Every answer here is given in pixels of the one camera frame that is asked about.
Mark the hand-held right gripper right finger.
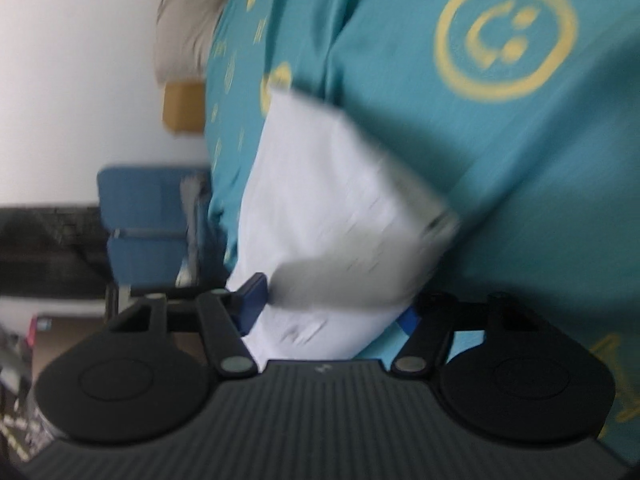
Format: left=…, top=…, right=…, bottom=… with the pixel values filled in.
left=391, top=291, right=545, bottom=380

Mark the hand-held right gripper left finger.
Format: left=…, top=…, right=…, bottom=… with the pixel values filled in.
left=107, top=273, right=268, bottom=380

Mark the white t-shirt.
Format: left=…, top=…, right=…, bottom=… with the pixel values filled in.
left=225, top=87, right=461, bottom=361

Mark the blue covered chair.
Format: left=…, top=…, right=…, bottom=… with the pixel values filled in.
left=97, top=166, right=211, bottom=235
left=106, top=234, right=201, bottom=292

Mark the grey cloth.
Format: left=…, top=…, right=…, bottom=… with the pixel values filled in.
left=179, top=175, right=211, bottom=286

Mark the teal printed bed sheet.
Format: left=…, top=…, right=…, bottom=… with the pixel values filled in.
left=202, top=0, right=640, bottom=451

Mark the mustard yellow headboard cushion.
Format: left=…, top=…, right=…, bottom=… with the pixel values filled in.
left=162, top=80, right=207, bottom=133

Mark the dark metal security door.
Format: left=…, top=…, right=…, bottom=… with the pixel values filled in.
left=0, top=204, right=112, bottom=297

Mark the grey pillow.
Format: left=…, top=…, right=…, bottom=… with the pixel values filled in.
left=156, top=0, right=241, bottom=83

